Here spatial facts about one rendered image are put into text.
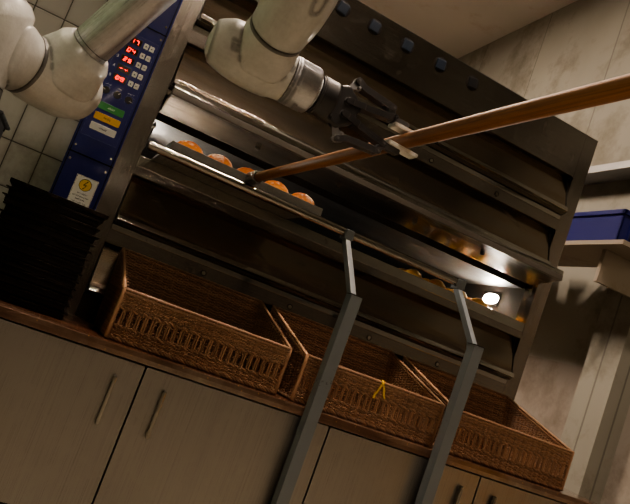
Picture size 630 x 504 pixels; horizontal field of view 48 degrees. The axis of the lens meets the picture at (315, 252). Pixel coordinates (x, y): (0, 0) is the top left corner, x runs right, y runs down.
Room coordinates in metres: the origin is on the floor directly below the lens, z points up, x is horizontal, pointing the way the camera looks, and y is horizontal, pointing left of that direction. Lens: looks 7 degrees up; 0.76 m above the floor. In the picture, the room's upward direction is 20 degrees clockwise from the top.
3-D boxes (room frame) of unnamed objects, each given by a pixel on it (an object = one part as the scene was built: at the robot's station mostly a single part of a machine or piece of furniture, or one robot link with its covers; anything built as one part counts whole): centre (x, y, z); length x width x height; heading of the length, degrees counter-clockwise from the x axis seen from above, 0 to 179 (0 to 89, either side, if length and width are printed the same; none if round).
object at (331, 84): (1.27, 0.06, 1.19); 0.09 x 0.07 x 0.08; 112
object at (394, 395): (2.54, -0.26, 0.72); 0.56 x 0.49 x 0.28; 111
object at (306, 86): (1.24, 0.13, 1.19); 0.09 x 0.06 x 0.09; 22
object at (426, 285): (2.81, -0.13, 1.16); 1.80 x 0.06 x 0.04; 111
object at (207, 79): (2.79, -0.14, 1.54); 1.79 x 0.11 x 0.19; 111
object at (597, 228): (4.62, -1.85, 2.14); 0.55 x 0.41 x 0.22; 19
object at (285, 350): (2.34, 0.30, 0.72); 0.56 x 0.49 x 0.28; 110
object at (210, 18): (2.79, -0.14, 1.80); 1.79 x 0.11 x 0.19; 111
